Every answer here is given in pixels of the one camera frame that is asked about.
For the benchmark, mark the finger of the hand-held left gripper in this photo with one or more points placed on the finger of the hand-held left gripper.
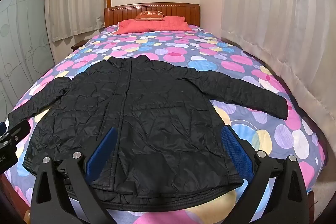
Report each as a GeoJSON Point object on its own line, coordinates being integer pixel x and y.
{"type": "Point", "coordinates": [17, 132]}

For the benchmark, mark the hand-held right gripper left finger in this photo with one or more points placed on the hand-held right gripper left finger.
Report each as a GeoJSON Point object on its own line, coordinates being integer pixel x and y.
{"type": "Point", "coordinates": [101, 154]}

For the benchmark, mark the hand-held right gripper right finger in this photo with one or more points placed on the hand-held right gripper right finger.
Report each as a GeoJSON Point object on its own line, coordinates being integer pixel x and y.
{"type": "Point", "coordinates": [235, 153]}

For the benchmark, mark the black quilted jacket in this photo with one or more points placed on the black quilted jacket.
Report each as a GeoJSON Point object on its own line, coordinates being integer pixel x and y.
{"type": "Point", "coordinates": [157, 113]}

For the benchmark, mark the frosted glass wardrobe door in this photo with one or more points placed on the frosted glass wardrobe door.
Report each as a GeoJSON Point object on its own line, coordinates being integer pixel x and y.
{"type": "Point", "coordinates": [23, 43]}

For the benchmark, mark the colourful dotted bed quilt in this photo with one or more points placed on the colourful dotted bed quilt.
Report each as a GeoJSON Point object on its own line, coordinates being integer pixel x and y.
{"type": "Point", "coordinates": [210, 56]}

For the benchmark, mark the wooden nightstand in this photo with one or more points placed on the wooden nightstand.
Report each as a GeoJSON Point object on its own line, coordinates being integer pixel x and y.
{"type": "Point", "coordinates": [77, 45]}

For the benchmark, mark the red pillow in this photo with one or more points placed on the red pillow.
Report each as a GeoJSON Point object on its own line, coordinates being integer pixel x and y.
{"type": "Point", "coordinates": [157, 26]}

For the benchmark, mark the long beige curtain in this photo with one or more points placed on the long beige curtain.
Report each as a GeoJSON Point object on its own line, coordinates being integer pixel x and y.
{"type": "Point", "coordinates": [275, 16]}

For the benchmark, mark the small orange cushion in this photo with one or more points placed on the small orange cushion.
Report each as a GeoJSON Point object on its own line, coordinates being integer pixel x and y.
{"type": "Point", "coordinates": [149, 15]}

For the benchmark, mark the wooden headboard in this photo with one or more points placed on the wooden headboard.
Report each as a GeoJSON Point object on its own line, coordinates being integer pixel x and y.
{"type": "Point", "coordinates": [181, 11]}

